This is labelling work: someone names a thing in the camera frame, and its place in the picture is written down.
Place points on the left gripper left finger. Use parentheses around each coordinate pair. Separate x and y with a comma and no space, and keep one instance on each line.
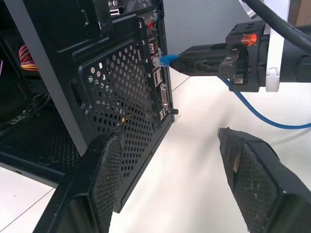
(80,189)

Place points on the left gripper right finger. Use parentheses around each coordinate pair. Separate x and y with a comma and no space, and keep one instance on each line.
(262,184)

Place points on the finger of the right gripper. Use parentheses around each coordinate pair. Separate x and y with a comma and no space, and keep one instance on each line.
(201,68)
(204,49)

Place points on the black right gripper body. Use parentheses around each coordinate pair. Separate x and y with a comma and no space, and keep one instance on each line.
(252,60)

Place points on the black computer tower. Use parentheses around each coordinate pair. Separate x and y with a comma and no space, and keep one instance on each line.
(116,102)

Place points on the brown cardboard box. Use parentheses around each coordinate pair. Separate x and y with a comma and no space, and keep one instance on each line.
(301,12)

